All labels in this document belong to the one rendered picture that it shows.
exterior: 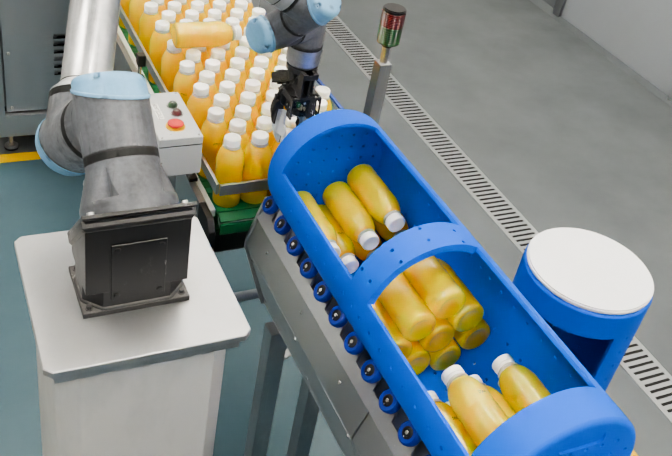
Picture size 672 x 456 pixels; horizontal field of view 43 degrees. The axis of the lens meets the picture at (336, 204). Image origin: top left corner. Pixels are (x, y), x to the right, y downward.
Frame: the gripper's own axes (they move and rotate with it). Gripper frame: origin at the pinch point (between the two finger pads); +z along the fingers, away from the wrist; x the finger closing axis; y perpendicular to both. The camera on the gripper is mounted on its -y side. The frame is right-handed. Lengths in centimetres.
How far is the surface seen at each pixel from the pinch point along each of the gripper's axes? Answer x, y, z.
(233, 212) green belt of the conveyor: -13.3, 4.8, 17.3
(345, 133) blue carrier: 5.6, 16.6, -10.1
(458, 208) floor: 133, -85, 107
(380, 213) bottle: 5.8, 36.3, -3.0
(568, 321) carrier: 38, 65, 9
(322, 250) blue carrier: -11.3, 44.6, -3.2
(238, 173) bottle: -12.5, 3.1, 7.3
